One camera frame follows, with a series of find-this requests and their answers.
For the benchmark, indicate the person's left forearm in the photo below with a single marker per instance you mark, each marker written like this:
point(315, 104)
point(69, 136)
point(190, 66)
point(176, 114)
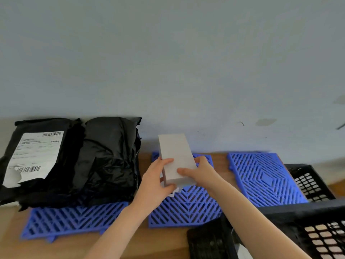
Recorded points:
point(118, 234)

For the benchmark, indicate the black plastic crate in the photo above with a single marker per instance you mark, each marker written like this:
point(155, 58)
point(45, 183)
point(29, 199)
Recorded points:
point(296, 221)

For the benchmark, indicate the person's right forearm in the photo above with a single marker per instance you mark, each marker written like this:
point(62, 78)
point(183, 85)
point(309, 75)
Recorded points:
point(254, 223)

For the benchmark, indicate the black plastic mailer bag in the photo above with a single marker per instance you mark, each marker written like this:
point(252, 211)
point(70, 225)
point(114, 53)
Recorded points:
point(107, 159)

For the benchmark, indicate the blue plastic grid mat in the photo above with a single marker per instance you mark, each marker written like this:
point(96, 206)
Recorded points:
point(71, 219)
point(265, 178)
point(186, 204)

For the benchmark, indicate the black mailer bag with label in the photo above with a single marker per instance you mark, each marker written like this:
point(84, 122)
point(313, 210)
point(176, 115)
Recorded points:
point(37, 161)

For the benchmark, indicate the person's left thumb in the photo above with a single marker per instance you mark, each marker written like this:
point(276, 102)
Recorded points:
point(165, 162)

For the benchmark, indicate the white rectangular box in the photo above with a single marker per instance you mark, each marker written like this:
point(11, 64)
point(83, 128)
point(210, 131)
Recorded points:
point(176, 159)

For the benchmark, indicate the person's left hand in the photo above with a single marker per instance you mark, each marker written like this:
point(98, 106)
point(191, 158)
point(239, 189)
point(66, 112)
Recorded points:
point(152, 186)

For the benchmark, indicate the person's right thumb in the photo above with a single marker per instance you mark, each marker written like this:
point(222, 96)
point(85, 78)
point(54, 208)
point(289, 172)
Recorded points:
point(186, 172)

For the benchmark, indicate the person's right hand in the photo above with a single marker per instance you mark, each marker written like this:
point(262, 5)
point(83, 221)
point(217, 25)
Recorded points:
point(206, 175)

